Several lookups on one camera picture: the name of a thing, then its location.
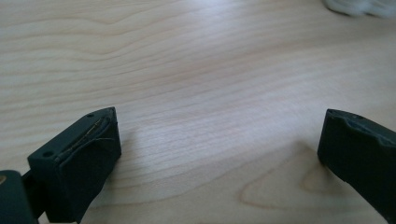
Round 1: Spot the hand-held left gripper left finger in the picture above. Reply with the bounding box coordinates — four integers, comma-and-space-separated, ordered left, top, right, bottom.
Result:
27, 106, 122, 224

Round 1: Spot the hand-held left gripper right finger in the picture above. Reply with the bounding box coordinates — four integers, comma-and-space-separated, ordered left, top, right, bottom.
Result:
317, 108, 396, 224

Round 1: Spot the white cloth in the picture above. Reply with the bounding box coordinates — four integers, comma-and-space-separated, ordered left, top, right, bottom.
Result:
321, 0, 396, 19

